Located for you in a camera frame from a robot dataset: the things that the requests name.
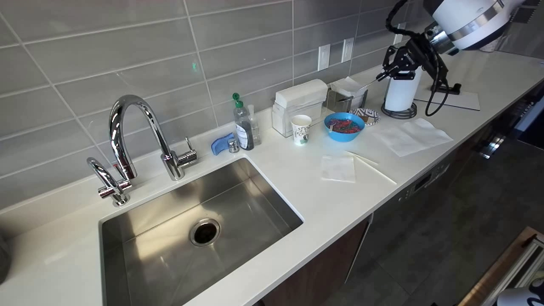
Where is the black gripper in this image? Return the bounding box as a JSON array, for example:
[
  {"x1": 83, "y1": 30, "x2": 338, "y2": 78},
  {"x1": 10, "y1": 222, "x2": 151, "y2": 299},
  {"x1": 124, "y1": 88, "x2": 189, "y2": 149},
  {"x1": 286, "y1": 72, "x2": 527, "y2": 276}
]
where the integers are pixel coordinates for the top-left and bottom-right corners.
[{"x1": 376, "y1": 33, "x2": 442, "y2": 81}]

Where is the large white paper towel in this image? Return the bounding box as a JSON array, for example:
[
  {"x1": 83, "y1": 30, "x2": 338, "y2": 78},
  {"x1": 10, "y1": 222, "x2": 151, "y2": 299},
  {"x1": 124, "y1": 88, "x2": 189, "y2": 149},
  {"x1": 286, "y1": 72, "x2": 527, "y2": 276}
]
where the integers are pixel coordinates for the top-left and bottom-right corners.
[{"x1": 374, "y1": 118, "x2": 450, "y2": 156}]

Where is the napkin holder with napkins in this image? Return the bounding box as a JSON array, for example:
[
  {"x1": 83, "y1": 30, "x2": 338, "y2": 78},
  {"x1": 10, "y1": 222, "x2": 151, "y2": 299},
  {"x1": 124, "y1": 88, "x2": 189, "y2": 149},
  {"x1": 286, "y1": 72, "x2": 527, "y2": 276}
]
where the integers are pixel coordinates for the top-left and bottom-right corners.
[{"x1": 325, "y1": 76, "x2": 367, "y2": 112}]

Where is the wooden chopstick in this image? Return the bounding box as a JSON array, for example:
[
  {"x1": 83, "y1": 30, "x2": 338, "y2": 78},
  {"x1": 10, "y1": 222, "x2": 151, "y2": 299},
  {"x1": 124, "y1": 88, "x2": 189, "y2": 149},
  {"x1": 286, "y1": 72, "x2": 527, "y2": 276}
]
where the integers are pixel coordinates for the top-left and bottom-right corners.
[
  {"x1": 345, "y1": 151, "x2": 379, "y2": 166},
  {"x1": 355, "y1": 157, "x2": 398, "y2": 185}
]

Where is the patterned paper cup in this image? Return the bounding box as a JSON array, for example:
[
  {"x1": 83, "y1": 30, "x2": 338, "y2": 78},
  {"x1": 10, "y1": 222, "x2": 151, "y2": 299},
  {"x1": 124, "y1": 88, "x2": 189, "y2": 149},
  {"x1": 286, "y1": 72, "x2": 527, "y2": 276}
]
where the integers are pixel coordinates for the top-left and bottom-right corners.
[{"x1": 291, "y1": 113, "x2": 311, "y2": 146}]

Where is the white paper towel roll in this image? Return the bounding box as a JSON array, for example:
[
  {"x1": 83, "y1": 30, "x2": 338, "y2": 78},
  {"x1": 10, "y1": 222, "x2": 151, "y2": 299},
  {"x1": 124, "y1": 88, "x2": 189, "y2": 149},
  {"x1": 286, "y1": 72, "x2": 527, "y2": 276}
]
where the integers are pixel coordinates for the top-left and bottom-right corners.
[{"x1": 381, "y1": 67, "x2": 422, "y2": 118}]

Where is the white wall outlet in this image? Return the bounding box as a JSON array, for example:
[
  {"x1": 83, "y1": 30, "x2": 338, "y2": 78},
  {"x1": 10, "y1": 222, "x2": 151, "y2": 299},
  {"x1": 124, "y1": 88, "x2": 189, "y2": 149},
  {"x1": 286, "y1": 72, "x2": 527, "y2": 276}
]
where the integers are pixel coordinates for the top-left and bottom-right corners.
[{"x1": 340, "y1": 37, "x2": 354, "y2": 62}]

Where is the blue bowl with beads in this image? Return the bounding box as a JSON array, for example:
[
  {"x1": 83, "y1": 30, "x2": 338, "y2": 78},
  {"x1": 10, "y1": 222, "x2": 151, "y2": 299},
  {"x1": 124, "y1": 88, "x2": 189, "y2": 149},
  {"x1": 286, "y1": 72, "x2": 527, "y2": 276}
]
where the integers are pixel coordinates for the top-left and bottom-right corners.
[{"x1": 325, "y1": 112, "x2": 365, "y2": 142}]

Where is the chrome kitchen faucet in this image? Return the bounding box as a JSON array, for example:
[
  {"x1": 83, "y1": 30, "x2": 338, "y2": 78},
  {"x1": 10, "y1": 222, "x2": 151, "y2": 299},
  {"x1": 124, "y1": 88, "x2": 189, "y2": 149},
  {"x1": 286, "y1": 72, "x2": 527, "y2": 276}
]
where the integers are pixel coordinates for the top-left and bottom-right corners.
[{"x1": 109, "y1": 93, "x2": 199, "y2": 180}]

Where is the white paper towel dispenser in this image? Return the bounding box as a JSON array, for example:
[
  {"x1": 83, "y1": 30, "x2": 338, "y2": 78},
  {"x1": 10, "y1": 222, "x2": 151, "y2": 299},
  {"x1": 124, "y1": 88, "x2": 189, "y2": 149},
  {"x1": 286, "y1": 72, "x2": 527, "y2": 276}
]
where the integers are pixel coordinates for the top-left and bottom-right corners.
[{"x1": 272, "y1": 78, "x2": 328, "y2": 137}]

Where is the stainless steel sink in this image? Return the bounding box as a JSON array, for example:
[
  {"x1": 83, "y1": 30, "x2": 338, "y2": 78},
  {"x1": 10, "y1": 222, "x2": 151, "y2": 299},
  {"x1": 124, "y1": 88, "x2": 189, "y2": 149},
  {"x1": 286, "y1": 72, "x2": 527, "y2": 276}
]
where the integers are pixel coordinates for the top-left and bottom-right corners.
[{"x1": 99, "y1": 157, "x2": 303, "y2": 306}]

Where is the blue sponge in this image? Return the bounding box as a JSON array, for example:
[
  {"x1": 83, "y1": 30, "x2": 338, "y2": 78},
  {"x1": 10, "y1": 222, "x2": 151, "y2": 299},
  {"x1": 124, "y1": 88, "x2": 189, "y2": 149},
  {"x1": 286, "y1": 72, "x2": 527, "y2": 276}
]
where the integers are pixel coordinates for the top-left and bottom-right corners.
[{"x1": 211, "y1": 132, "x2": 238, "y2": 154}]

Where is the white light switch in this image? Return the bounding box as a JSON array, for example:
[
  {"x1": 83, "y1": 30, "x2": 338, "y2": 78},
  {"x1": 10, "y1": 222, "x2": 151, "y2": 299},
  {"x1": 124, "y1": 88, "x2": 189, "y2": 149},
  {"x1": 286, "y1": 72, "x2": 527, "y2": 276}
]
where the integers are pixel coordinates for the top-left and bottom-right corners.
[{"x1": 318, "y1": 44, "x2": 330, "y2": 71}]

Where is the clear soap bottle green cap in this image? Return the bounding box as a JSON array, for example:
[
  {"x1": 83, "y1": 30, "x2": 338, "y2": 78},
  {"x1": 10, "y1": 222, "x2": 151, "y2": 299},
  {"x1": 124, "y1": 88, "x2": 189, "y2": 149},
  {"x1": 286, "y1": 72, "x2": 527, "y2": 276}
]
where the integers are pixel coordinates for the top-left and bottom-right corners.
[{"x1": 233, "y1": 91, "x2": 253, "y2": 149}]

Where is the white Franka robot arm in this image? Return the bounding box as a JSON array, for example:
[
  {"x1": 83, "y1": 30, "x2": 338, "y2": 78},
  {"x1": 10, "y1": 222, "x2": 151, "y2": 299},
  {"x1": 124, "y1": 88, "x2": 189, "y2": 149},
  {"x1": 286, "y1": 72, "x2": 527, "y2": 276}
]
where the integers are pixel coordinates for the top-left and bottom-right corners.
[{"x1": 376, "y1": 0, "x2": 524, "y2": 84}]

